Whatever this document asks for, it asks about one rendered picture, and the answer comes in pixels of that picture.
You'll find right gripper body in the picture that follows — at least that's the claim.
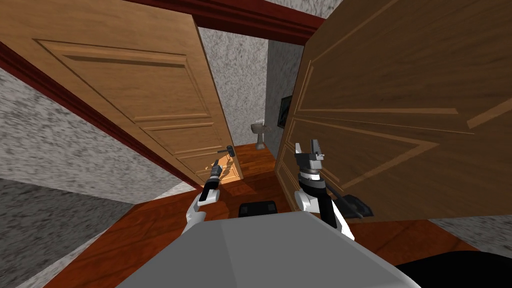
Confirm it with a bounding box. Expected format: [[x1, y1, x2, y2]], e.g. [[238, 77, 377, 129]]
[[296, 152, 324, 174]]

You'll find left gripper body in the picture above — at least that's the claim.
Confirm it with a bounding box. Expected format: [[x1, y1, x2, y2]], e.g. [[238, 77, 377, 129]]
[[208, 159, 224, 181]]

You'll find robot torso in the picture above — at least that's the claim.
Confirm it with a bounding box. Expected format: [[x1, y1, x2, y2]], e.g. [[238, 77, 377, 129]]
[[117, 200, 422, 288]]

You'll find dark brown wooden door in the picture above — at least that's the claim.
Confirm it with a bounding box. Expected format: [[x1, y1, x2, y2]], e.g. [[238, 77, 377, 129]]
[[274, 0, 512, 223]]

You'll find light brown wooden door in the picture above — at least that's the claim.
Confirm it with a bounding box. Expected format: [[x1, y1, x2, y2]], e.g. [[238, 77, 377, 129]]
[[0, 0, 245, 186]]

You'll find dark framed wall picture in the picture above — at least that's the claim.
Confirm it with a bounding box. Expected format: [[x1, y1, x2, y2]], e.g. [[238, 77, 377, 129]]
[[277, 95, 293, 129]]

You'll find grey pedestal sink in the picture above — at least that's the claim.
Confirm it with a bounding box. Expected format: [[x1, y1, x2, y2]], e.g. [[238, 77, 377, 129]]
[[250, 118, 270, 151]]

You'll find black lever door handle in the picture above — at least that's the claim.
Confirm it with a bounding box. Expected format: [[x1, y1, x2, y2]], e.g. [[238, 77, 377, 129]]
[[324, 183, 375, 220]]

